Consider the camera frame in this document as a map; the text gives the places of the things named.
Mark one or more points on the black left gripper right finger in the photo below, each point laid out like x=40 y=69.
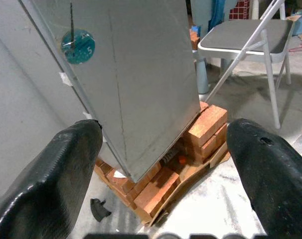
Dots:
x=278 y=186

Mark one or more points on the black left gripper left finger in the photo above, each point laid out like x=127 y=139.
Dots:
x=41 y=189

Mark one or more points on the grey fridge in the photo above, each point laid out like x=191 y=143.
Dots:
x=146 y=74

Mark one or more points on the black plastic scrap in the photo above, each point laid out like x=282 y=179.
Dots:
x=100 y=209

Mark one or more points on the white paper scrap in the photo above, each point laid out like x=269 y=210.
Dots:
x=118 y=174

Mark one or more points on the brown cardboard sheet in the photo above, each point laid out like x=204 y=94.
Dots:
x=198 y=171

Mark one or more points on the white tape piece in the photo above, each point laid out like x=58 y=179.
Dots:
x=65 y=79
x=87 y=115

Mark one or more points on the pale plastic children's table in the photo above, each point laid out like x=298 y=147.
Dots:
x=202 y=74

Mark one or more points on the teal round energy sticker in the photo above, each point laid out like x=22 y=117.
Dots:
x=83 y=49

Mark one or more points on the grey metal folding chair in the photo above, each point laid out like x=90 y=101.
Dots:
x=240 y=35

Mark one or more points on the red gridded box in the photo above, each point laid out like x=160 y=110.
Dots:
x=238 y=11

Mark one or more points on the blue cloth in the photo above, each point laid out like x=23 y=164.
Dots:
x=218 y=12

